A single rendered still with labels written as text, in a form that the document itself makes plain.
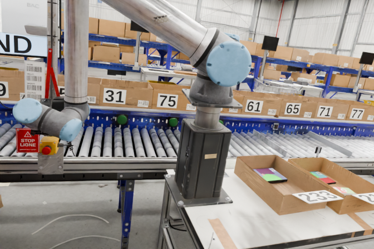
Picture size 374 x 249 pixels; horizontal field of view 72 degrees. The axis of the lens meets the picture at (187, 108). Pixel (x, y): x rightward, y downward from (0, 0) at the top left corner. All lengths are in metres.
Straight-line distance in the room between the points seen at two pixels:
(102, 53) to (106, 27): 0.62
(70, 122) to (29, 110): 0.14
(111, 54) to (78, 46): 5.17
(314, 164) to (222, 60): 1.14
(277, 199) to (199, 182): 0.35
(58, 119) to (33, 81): 0.43
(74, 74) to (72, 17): 0.21
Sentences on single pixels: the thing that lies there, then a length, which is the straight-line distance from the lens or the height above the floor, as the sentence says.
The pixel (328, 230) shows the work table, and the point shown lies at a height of 0.75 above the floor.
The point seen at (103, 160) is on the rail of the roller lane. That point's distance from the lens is 1.50.
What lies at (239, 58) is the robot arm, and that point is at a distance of 0.84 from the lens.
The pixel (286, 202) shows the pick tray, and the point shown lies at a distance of 1.25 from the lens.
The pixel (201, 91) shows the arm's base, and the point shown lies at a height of 1.23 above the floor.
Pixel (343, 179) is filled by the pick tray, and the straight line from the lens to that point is 1.76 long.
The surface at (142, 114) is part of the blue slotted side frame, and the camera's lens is 1.98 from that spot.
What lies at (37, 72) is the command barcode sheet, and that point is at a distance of 1.40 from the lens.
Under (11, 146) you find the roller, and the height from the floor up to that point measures 0.75.
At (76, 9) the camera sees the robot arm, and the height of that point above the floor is 1.48.
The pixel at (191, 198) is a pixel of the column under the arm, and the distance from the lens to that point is 1.19.
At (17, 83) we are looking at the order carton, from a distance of 2.07.
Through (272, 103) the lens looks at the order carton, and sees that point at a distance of 2.43.
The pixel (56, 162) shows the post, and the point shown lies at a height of 0.74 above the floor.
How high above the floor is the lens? 1.41
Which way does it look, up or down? 14 degrees down
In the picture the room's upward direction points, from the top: 8 degrees clockwise
